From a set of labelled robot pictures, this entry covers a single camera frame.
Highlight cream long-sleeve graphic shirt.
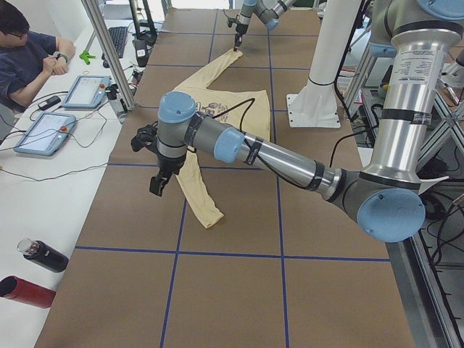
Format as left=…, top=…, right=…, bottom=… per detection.
left=174, top=49, right=270, bottom=228

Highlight black monitor stand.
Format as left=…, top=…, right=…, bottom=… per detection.
left=128, top=0, right=157, bottom=46

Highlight black keyboard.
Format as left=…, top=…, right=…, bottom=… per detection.
left=108, top=26, right=128, bottom=58

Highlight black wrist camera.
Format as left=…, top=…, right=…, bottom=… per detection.
left=130, top=125, right=157, bottom=153

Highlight near blue teach pendant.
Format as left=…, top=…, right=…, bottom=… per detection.
left=14, top=112, right=77, bottom=157

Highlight white curved plastic sheet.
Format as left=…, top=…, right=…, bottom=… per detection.
left=418, top=173, right=450, bottom=195

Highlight red cylindrical bottle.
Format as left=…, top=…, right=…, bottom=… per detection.
left=1, top=275, right=56, bottom=309

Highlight blue teach pendant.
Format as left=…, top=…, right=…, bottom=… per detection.
left=62, top=75, right=111, bottom=109
left=14, top=112, right=77, bottom=157

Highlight brown paper table cover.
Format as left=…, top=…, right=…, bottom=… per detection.
left=36, top=8, right=414, bottom=347

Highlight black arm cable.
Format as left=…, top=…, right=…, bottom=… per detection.
left=210, top=98, right=378, bottom=189

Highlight far blue teach pendant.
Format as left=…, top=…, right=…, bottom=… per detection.
left=62, top=75, right=111, bottom=109

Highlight seated person in navy shirt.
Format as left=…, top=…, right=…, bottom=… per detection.
left=1, top=1, right=75, bottom=112

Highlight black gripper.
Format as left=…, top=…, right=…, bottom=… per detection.
left=233, top=23, right=249, bottom=51
left=149, top=154, right=186, bottom=196

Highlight aluminium frame post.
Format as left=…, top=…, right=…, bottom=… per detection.
left=81, top=0, right=136, bottom=111

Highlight black water bottle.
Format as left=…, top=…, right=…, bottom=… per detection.
left=17, top=238, right=69, bottom=273

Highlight clear bottle with black cap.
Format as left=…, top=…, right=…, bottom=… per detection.
left=105, top=84, right=128, bottom=123

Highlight green plastic tool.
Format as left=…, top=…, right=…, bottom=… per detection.
left=79, top=50, right=96, bottom=65

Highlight black smartphone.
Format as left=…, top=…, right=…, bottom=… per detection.
left=38, top=96, right=61, bottom=111

